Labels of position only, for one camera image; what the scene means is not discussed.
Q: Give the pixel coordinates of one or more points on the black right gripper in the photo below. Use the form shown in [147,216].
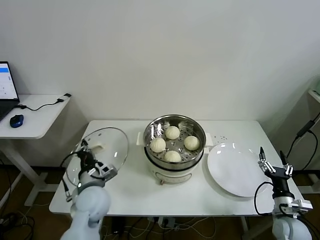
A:
[280,182]

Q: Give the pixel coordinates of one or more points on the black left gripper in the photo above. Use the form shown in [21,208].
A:
[87,162]

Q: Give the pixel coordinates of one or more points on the white steamed baozi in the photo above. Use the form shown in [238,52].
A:
[172,156]
[158,145]
[172,132]
[191,143]

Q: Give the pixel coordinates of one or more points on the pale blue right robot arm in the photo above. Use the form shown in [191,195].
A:
[287,227]

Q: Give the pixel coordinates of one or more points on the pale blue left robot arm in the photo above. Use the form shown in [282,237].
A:
[91,205]

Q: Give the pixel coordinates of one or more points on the stainless steel steamer basket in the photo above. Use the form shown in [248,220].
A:
[187,125]

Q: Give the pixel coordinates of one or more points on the white round plate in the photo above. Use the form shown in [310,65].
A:
[230,170]

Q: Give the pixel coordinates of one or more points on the white side desk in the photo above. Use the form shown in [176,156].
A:
[37,117]

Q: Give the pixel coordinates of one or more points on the blue computer mouse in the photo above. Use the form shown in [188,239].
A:
[16,121]

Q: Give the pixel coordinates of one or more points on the white desk with green top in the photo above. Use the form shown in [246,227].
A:
[315,96]

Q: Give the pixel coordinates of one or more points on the black power brick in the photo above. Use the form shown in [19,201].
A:
[117,225]

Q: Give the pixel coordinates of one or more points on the white electric cooker base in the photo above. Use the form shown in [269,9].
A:
[172,173]

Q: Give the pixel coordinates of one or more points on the black laptop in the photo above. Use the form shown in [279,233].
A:
[6,82]

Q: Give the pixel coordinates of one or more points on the white power strip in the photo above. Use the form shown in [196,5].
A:
[166,221]

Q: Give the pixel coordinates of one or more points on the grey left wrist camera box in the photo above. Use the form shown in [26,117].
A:
[107,171]

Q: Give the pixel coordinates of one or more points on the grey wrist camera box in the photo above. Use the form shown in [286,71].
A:
[302,205]
[107,171]

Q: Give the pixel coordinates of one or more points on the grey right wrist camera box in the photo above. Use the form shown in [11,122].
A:
[302,205]

